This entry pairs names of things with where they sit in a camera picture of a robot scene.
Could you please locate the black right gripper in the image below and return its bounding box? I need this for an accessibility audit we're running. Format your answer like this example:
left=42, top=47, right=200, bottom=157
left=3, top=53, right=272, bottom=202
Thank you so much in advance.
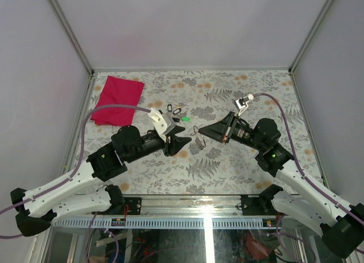
left=199, top=112, right=265, bottom=152

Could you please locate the large silver keyring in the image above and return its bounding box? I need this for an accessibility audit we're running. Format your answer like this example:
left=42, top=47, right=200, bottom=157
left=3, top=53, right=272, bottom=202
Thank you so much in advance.
left=191, top=125, right=206, bottom=150

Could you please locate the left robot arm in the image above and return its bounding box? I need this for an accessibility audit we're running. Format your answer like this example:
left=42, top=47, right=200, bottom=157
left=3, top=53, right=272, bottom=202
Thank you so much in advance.
left=10, top=125, right=192, bottom=237

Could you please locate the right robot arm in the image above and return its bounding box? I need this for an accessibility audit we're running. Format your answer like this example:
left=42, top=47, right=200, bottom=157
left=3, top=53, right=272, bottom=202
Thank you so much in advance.
left=198, top=112, right=363, bottom=259

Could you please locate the green key tag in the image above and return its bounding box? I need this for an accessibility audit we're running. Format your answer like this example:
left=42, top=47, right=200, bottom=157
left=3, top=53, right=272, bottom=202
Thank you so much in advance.
left=181, top=117, right=191, bottom=122

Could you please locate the magenta cloth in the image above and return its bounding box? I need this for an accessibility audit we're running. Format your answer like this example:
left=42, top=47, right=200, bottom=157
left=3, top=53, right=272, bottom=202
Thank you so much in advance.
left=90, top=76, right=144, bottom=126

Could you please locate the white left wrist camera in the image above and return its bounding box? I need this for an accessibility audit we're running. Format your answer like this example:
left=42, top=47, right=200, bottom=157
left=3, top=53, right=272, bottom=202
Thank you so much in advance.
left=148, top=108, right=176, bottom=142

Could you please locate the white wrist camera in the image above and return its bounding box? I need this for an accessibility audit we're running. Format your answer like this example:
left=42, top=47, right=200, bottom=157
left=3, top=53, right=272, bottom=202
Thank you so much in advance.
left=148, top=108, right=176, bottom=142
left=234, top=93, right=254, bottom=118

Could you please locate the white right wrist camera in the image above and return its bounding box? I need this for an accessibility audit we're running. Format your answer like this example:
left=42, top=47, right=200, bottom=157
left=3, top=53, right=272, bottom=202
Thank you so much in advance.
left=234, top=93, right=254, bottom=118

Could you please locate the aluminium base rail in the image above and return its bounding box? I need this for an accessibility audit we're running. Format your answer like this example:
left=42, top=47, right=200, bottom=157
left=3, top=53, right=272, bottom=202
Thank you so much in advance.
left=55, top=195, right=276, bottom=230

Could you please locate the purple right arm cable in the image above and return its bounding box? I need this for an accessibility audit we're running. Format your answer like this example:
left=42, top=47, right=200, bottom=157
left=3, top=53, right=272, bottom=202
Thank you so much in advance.
left=253, top=93, right=364, bottom=227

